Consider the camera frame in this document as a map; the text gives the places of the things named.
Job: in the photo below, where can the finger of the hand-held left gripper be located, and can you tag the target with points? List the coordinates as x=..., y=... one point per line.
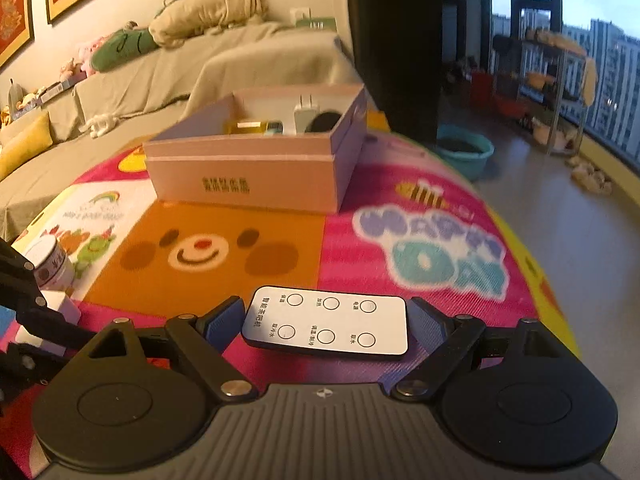
x=20, y=280
x=50, y=332

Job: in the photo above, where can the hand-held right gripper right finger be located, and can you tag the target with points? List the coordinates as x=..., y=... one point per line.
x=432, y=324

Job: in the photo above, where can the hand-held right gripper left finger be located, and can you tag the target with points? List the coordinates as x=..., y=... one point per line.
x=222, y=322

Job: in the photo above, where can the small white box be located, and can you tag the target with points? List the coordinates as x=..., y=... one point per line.
x=62, y=307

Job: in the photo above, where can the white round jar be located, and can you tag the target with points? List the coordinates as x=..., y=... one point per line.
x=50, y=260

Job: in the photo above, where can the white remote control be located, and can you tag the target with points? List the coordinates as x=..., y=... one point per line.
x=325, y=320

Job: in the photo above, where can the pink cardboard box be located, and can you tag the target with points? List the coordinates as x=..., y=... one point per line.
x=240, y=170

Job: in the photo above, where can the yellow transparent case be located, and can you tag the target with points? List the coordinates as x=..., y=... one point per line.
x=250, y=127

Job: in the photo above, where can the white charger plug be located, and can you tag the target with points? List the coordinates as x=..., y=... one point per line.
x=306, y=115

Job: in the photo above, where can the colourful cartoon play mat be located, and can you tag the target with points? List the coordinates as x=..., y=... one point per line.
x=425, y=220

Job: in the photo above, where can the yellow cushion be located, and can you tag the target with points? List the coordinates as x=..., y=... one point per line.
x=25, y=145

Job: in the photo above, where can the teal plastic basin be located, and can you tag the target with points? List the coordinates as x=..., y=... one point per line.
x=470, y=160

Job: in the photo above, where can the white plush toy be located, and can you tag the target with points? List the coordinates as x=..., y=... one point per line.
x=100, y=122

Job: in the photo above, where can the blue toy box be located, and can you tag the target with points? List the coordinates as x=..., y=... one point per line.
x=52, y=91

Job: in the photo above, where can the beige covered sofa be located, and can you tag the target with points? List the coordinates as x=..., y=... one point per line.
x=125, y=90

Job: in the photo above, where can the tan plush toy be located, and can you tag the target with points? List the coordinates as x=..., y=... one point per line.
x=70, y=67

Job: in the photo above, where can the white basin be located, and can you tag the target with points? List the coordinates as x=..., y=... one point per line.
x=542, y=132

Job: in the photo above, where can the black funnel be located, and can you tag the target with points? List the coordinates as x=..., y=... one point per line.
x=325, y=122

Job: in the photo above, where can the red basin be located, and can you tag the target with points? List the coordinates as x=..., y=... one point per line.
x=510, y=106

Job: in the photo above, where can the pink plush toy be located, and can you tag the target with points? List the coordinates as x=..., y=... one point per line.
x=87, y=52

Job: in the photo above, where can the metal storage rack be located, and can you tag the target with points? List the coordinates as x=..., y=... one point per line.
x=554, y=120

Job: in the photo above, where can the red bucket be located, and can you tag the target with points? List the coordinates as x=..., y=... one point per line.
x=482, y=87

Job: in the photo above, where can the green plush pillow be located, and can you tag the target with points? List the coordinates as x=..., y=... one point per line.
x=120, y=47

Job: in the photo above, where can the orange basin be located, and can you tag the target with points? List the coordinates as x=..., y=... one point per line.
x=540, y=79

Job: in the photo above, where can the red gold framed picture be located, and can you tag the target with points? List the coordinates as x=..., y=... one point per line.
x=12, y=5

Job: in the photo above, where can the yellow hanging cloth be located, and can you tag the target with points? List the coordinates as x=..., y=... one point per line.
x=591, y=80

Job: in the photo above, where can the dark curtain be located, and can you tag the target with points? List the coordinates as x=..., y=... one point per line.
x=395, y=35

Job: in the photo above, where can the rolled beige blanket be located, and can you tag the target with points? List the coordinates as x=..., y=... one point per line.
x=210, y=15

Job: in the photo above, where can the green digital clock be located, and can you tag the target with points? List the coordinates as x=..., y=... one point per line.
x=317, y=24

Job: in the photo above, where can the white wall socket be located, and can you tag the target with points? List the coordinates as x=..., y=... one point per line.
x=300, y=14

